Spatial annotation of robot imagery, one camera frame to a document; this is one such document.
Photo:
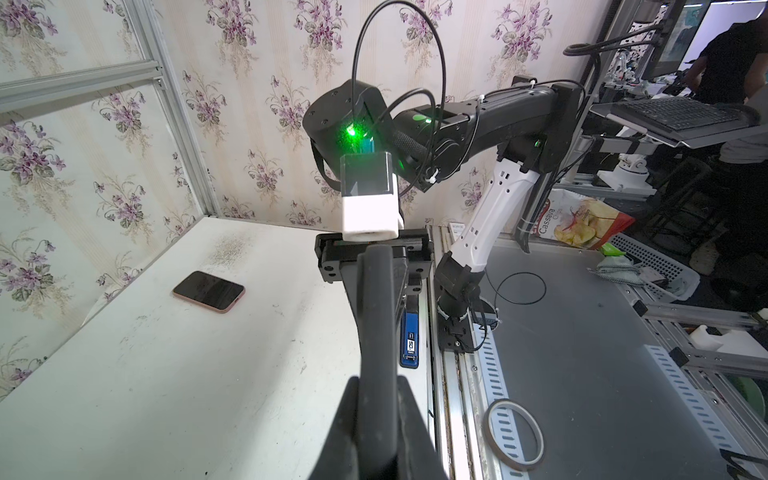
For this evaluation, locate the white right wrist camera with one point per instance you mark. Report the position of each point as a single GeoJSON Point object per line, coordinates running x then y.
{"type": "Point", "coordinates": [369, 197]}

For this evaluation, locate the pink-cased phone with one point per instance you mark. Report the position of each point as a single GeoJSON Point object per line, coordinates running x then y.
{"type": "Point", "coordinates": [209, 291]}

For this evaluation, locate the black phone case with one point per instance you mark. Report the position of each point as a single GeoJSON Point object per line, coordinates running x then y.
{"type": "Point", "coordinates": [373, 286]}

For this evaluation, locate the blue black box cutter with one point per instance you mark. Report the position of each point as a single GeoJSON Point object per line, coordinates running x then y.
{"type": "Point", "coordinates": [409, 334]}

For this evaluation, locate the black keyboard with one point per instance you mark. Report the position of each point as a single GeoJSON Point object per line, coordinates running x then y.
{"type": "Point", "coordinates": [678, 113]}

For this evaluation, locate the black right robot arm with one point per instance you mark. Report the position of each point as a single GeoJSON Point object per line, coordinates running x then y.
{"type": "Point", "coordinates": [369, 149]}

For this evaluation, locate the person in black shirt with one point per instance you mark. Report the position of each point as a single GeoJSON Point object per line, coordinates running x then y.
{"type": "Point", "coordinates": [732, 68]}

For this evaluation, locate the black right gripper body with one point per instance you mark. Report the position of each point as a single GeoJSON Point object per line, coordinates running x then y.
{"type": "Point", "coordinates": [414, 245]}

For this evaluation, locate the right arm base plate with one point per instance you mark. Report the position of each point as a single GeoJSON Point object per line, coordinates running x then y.
{"type": "Point", "coordinates": [456, 333]}

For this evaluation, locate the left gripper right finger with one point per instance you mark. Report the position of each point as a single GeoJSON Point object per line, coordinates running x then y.
{"type": "Point", "coordinates": [416, 454]}

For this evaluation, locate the snack chip bag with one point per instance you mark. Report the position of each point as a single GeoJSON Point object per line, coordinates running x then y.
{"type": "Point", "coordinates": [579, 221]}

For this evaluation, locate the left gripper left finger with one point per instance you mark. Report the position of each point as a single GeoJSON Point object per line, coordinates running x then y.
{"type": "Point", "coordinates": [338, 458]}

